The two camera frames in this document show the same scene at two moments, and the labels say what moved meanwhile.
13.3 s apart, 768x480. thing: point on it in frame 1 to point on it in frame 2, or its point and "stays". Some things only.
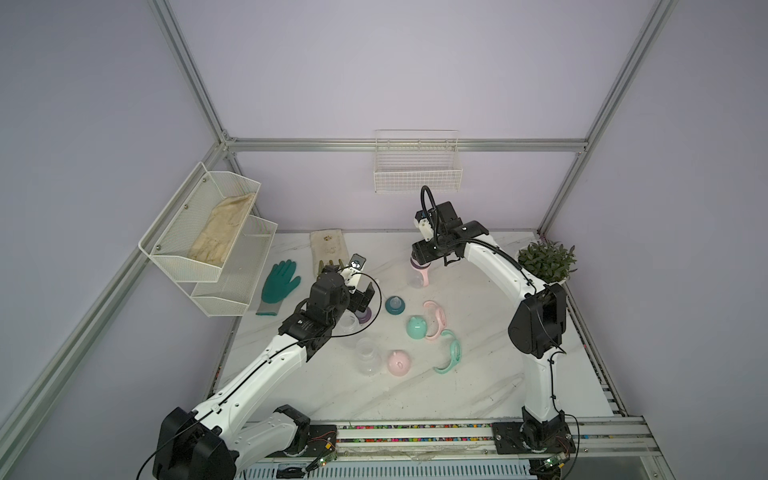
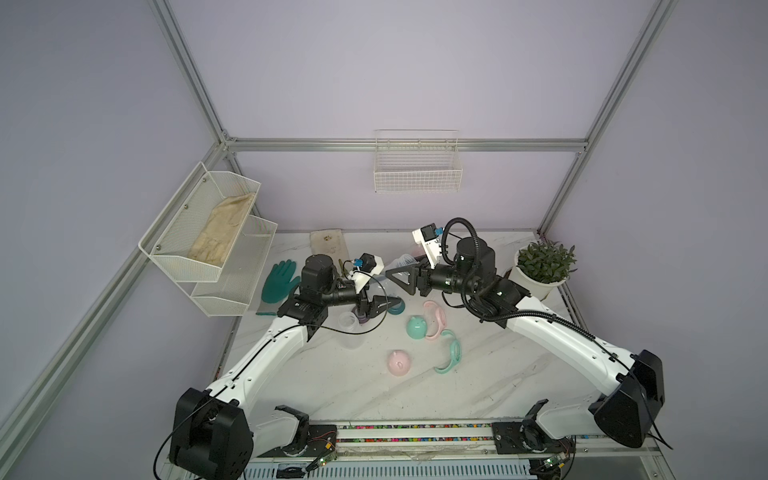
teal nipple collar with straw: (395, 305) stays
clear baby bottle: (369, 360) to (403, 260)
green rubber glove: (277, 286) stays
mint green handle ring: (455, 353) stays
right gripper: (423, 252) to (422, 275)
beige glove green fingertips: (327, 248) stays
